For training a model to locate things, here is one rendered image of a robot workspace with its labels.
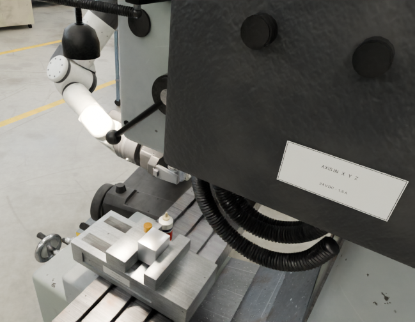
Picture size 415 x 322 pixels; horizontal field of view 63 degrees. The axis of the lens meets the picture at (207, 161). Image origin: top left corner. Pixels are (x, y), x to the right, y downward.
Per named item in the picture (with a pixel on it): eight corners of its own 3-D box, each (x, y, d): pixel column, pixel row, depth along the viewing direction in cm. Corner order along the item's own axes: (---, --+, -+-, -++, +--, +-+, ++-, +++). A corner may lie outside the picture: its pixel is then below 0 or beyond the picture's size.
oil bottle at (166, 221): (155, 242, 99) (156, 213, 93) (162, 234, 102) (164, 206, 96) (166, 248, 97) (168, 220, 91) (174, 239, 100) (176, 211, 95)
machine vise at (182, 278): (72, 260, 90) (68, 230, 84) (112, 227, 102) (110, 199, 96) (184, 328, 78) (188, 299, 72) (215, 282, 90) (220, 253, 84)
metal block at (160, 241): (137, 259, 83) (137, 241, 80) (152, 243, 88) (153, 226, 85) (155, 268, 81) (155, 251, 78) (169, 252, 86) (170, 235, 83)
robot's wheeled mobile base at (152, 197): (155, 161, 223) (157, 115, 205) (231, 183, 211) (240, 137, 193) (98, 223, 171) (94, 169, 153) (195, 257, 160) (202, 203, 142)
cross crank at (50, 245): (29, 263, 130) (23, 241, 124) (55, 244, 139) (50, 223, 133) (59, 282, 125) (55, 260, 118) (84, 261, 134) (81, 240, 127)
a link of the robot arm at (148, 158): (154, 154, 76) (114, 137, 81) (153, 190, 81) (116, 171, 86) (187, 135, 85) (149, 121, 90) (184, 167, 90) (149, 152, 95)
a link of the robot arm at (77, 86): (71, 118, 92) (41, 81, 101) (98, 128, 101) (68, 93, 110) (94, 87, 90) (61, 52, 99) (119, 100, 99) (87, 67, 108)
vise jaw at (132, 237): (105, 262, 82) (105, 251, 80) (144, 226, 94) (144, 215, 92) (125, 273, 80) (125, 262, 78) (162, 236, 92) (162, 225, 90)
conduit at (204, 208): (180, 234, 45) (194, 83, 34) (231, 176, 57) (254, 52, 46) (318, 302, 38) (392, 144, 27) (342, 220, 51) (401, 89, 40)
